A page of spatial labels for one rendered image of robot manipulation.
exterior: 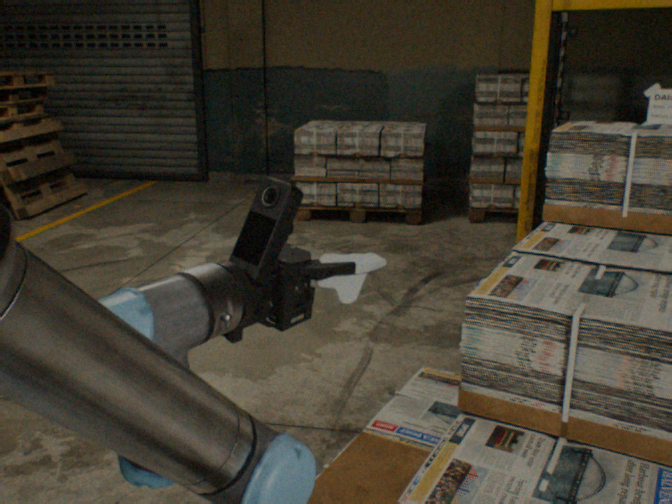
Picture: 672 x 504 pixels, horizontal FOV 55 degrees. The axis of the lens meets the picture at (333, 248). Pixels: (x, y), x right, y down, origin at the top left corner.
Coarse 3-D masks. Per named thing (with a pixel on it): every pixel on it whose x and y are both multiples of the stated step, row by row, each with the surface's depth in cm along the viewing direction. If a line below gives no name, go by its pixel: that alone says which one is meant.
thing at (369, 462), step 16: (352, 448) 149; (368, 448) 149; (384, 448) 149; (400, 448) 149; (416, 448) 148; (336, 464) 143; (352, 464) 143; (368, 464) 143; (384, 464) 143; (400, 464) 143; (416, 464) 143; (320, 480) 137; (336, 480) 137; (352, 480) 137; (368, 480) 137; (384, 480) 137; (400, 480) 137; (320, 496) 132; (336, 496) 132; (352, 496) 132; (368, 496) 132; (384, 496) 132; (400, 496) 132
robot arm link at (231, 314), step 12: (204, 264) 67; (216, 264) 67; (204, 276) 64; (216, 276) 65; (228, 276) 66; (216, 288) 64; (228, 288) 65; (216, 300) 63; (228, 300) 64; (240, 300) 66; (216, 312) 63; (228, 312) 65; (240, 312) 66; (216, 324) 64; (228, 324) 65; (216, 336) 66
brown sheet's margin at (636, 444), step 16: (464, 400) 118; (480, 400) 117; (496, 400) 115; (496, 416) 116; (512, 416) 114; (528, 416) 113; (544, 416) 112; (560, 416) 110; (560, 432) 111; (576, 432) 109; (592, 432) 108; (608, 432) 107; (624, 432) 105; (608, 448) 107; (624, 448) 106; (640, 448) 105; (656, 448) 103
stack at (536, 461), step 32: (480, 416) 120; (448, 448) 109; (480, 448) 109; (512, 448) 109; (544, 448) 109; (576, 448) 109; (416, 480) 101; (448, 480) 101; (480, 480) 101; (512, 480) 101; (544, 480) 101; (576, 480) 101; (608, 480) 101; (640, 480) 101
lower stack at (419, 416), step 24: (408, 384) 178; (432, 384) 178; (456, 384) 178; (384, 408) 166; (408, 408) 166; (432, 408) 166; (456, 408) 166; (384, 432) 156; (408, 432) 155; (432, 432) 155; (336, 456) 146
